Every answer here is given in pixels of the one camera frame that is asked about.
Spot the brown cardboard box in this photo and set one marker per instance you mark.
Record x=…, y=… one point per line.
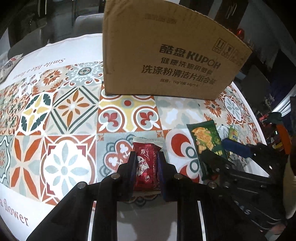
x=166, y=51

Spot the dark dining chair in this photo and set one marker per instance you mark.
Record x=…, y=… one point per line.
x=256, y=80

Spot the grey upholstered chair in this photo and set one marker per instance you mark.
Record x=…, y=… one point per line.
x=89, y=23
x=27, y=38

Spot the small yellow green packet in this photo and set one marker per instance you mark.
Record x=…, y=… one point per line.
x=233, y=133

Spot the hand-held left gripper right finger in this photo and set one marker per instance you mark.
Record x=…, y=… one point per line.
x=163, y=178

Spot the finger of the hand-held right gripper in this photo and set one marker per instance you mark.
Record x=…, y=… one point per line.
x=235, y=147
x=216, y=163

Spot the orange wooden chair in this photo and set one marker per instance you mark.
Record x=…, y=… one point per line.
x=283, y=134

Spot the white patterned snack bag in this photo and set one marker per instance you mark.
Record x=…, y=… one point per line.
x=10, y=67

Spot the green cracker packet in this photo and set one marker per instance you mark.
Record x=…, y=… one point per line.
x=203, y=139

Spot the red heart print packet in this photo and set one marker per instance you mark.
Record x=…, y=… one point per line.
x=146, y=162

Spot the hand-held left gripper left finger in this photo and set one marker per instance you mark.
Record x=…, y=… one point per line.
x=129, y=176

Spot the red foil balloons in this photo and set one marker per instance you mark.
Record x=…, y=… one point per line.
x=240, y=33

